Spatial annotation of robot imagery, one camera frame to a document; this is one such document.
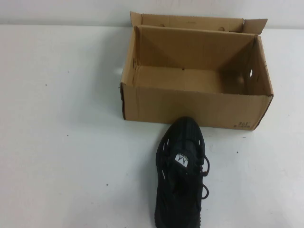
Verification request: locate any black sneaker with white label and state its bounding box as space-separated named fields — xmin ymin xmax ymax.
xmin=155 ymin=115 xmax=212 ymax=228

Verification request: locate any brown cardboard shoe box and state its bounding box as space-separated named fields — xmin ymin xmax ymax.
xmin=119 ymin=11 xmax=275 ymax=132

